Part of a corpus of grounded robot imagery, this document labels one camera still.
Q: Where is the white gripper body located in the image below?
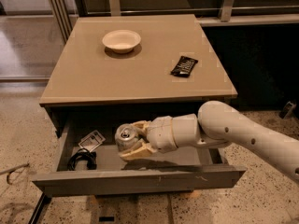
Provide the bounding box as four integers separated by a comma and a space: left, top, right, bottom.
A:
147, 116, 178, 153

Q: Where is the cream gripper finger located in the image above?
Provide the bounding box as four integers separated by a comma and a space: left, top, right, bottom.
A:
119, 139, 156, 161
133, 120, 151, 137

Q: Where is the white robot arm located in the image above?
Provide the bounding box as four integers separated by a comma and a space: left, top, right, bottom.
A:
115, 101, 299, 182

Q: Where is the open grey top drawer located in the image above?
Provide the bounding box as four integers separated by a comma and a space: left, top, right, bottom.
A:
32, 114, 246, 197

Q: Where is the grey cabinet with tan top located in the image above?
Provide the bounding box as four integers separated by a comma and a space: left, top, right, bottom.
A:
40, 15, 237, 131

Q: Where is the white paper card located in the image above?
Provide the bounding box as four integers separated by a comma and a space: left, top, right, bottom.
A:
78, 130, 106, 152

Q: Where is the black snack bar wrapper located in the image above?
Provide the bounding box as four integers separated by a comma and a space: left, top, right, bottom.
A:
170, 56, 198, 77

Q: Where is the black floor leg bar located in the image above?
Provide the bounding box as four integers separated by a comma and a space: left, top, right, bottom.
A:
27, 193, 51, 224

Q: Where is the grey metal hook bar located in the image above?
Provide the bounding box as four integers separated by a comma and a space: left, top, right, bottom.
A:
0, 163, 30, 185

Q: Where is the black coiled cable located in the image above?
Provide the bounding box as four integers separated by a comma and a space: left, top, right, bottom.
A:
67, 147, 98, 172

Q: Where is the metal railing frame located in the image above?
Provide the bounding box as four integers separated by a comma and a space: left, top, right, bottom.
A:
49, 0, 299, 41

